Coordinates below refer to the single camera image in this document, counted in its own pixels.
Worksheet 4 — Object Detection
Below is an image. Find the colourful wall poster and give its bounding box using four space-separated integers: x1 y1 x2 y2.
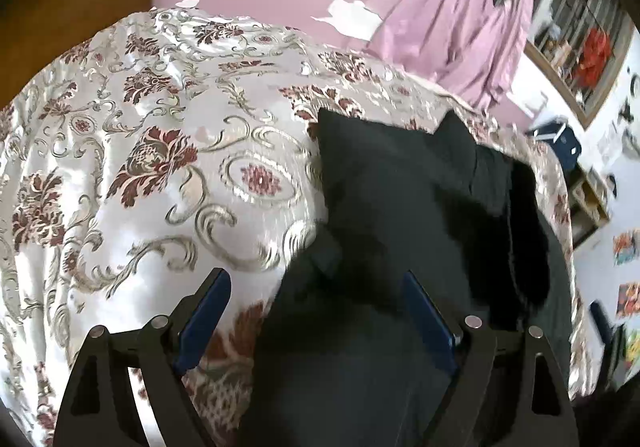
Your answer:
622 324 640 373
616 281 640 320
612 229 640 268

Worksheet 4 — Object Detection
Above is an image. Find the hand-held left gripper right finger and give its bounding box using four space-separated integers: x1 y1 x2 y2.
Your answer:
402 270 581 447

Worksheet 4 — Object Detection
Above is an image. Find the wooden shelf unit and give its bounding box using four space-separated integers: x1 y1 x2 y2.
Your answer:
567 167 613 250

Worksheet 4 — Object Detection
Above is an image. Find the dark blue object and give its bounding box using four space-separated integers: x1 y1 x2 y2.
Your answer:
589 299 613 348

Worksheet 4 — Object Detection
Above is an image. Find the wooden framed barred window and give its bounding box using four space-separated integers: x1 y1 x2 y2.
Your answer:
352 0 636 130

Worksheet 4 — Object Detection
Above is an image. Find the black garment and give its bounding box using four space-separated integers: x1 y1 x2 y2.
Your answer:
240 107 573 447

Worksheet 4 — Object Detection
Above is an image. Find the pink curtain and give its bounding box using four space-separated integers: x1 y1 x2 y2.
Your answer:
367 0 616 110

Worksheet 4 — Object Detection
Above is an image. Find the floral bedspread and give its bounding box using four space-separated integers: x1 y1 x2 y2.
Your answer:
0 7 601 447

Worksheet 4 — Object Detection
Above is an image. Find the red cloth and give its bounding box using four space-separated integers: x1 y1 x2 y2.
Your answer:
575 27 613 88

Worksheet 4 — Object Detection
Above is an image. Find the dark blue bag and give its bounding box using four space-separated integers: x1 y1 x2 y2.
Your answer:
527 120 583 173

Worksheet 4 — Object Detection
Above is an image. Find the brown wooden headboard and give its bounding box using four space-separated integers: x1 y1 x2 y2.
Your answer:
0 0 156 108

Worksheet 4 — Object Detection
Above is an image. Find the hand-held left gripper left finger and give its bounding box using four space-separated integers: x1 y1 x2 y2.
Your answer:
52 268 232 447

